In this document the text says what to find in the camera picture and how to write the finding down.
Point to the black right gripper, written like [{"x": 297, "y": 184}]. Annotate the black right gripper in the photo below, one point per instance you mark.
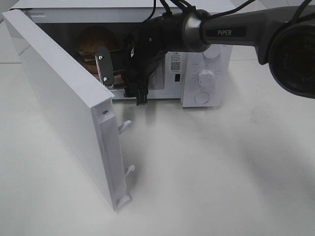
[{"x": 154, "y": 40}]

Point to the white microwave door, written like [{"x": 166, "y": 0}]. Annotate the white microwave door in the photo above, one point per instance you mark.
[{"x": 78, "y": 106}]

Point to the burger with lettuce and cheese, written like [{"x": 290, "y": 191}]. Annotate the burger with lettuce and cheese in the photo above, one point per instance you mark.
[{"x": 88, "y": 42}]

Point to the round white door button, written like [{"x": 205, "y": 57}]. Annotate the round white door button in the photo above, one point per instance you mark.
[{"x": 202, "y": 98}]

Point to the white dial knob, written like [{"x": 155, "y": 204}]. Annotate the white dial knob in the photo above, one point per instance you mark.
[
  {"x": 212, "y": 52},
  {"x": 206, "y": 78}
]

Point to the pink plate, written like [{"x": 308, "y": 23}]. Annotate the pink plate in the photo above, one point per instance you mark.
[{"x": 118, "y": 82}]

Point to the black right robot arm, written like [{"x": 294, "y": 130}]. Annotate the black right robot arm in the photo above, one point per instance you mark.
[{"x": 283, "y": 37}]

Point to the glass microwave turntable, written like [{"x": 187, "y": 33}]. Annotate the glass microwave turntable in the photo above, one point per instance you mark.
[{"x": 156, "y": 79}]

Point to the white warning label sticker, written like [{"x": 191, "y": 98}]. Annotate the white warning label sticker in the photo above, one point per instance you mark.
[{"x": 175, "y": 61}]

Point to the white microwave oven body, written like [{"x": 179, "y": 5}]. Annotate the white microwave oven body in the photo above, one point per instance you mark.
[{"x": 195, "y": 78}]

